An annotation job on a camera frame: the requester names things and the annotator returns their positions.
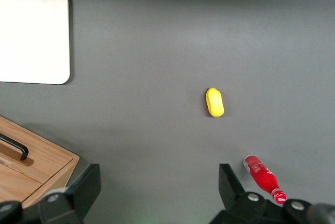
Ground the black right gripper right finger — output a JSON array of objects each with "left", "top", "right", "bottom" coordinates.
[{"left": 209, "top": 163, "right": 335, "bottom": 224}]

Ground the yellow lemon toy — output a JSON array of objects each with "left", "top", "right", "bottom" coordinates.
[{"left": 205, "top": 87, "right": 226, "bottom": 117}]

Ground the black drawer handle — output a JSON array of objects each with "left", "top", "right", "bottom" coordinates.
[{"left": 0, "top": 132, "right": 29, "bottom": 161}]

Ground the cream rectangular tray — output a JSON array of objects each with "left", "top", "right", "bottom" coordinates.
[{"left": 0, "top": 0, "right": 71, "bottom": 85}]

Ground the wooden two-drawer cabinet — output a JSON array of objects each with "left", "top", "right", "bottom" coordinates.
[{"left": 0, "top": 115, "right": 80, "bottom": 209}]

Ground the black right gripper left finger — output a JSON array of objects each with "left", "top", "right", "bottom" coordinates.
[{"left": 0, "top": 163, "right": 102, "bottom": 224}]

